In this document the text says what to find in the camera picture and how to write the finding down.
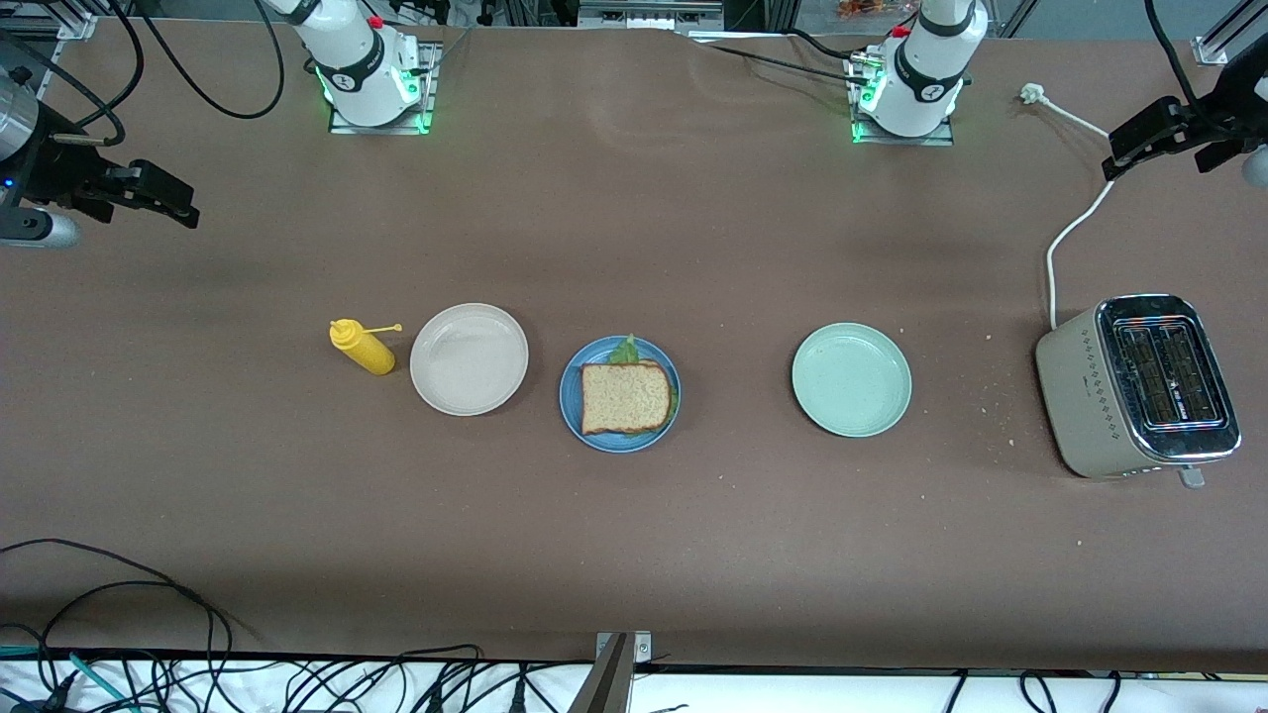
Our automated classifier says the pale green round plate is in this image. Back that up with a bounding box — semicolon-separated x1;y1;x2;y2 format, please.
791;322;913;439

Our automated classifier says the teal cable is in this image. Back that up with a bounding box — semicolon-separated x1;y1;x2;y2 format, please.
0;646;135;713

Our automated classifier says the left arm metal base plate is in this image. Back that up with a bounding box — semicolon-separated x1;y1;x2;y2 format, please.
850;50;957;147

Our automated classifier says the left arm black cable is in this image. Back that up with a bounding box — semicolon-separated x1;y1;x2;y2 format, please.
1144;0;1205;105

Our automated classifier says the grey metal box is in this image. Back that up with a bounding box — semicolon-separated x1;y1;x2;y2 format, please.
578;0;726;31

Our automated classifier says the thin black base cable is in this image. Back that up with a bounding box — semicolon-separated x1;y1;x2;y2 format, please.
705;28;873;88

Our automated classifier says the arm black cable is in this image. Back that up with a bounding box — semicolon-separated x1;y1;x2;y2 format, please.
1144;0;1205;105
144;0;285;120

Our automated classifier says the white toaster power cord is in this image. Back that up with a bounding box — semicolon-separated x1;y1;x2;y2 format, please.
1020;83;1115;331

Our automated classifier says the brown bread slice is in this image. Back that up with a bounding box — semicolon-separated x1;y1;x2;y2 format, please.
580;360;675;437

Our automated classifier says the metal table edge bracket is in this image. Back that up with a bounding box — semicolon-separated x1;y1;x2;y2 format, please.
570;631;655;713

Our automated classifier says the blue round plate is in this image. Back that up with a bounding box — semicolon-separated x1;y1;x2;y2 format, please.
559;336;683;455

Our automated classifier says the black hanging cable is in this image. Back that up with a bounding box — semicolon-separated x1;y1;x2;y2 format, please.
0;0;145;145

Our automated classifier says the beige chrome toaster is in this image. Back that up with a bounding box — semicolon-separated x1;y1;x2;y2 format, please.
1034;293;1243;489

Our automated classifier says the black looped cable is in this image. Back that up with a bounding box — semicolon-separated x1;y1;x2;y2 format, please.
0;539;234;674

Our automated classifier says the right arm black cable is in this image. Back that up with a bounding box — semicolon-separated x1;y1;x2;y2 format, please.
144;0;285;120

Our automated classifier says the aluminium frame profile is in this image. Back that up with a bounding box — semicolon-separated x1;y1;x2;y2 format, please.
0;10;100;43
1192;0;1268;66

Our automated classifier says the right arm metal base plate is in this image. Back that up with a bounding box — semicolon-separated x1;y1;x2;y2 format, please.
329;40;442;135

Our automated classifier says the yellow mustard squeeze bottle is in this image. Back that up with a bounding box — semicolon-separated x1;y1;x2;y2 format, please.
329;317;404;376

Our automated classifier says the beige round plate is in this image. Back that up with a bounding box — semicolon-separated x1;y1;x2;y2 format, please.
409;303;530;417

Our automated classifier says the green lettuce leaf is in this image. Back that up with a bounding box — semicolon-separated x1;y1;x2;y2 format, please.
608;334;681;422

